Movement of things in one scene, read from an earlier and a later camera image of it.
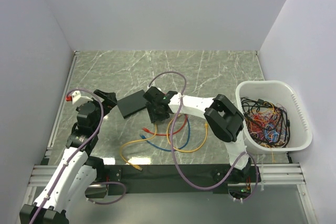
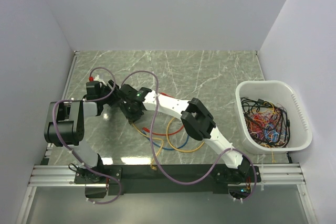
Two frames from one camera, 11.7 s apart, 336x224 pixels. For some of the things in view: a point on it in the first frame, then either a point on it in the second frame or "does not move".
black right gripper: x=153 y=116 to x=132 y=118
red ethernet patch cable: x=146 y=130 does not move
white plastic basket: x=282 y=94 does not move
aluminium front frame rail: x=282 y=174 does not move
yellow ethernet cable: x=136 y=167 to x=147 y=136
